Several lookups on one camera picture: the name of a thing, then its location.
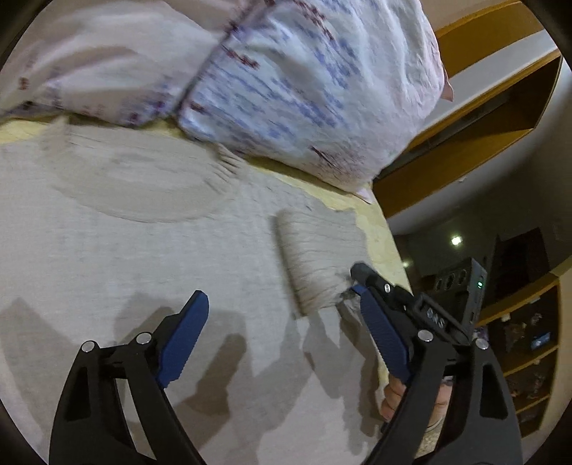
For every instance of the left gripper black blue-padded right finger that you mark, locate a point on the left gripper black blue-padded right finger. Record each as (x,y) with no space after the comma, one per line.
(456,407)

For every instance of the person's right hand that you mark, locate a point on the person's right hand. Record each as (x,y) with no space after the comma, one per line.
(394,391)

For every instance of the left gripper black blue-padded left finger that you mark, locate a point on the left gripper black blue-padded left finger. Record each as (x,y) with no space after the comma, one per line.
(90,426)

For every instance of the yellow ornate bedspread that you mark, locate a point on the yellow ornate bedspread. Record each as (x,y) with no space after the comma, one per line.
(380,232)

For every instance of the wooden side shelf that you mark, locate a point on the wooden side shelf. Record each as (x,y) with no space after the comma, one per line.
(530,332)

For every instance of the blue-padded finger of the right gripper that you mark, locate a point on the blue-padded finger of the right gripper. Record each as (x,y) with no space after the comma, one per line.
(366,276)

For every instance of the wooden headboard shelf unit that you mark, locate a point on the wooden headboard shelf unit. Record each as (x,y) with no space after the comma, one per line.
(503,66)

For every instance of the floral white purple pillow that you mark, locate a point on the floral white purple pillow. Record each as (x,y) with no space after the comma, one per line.
(337,89)

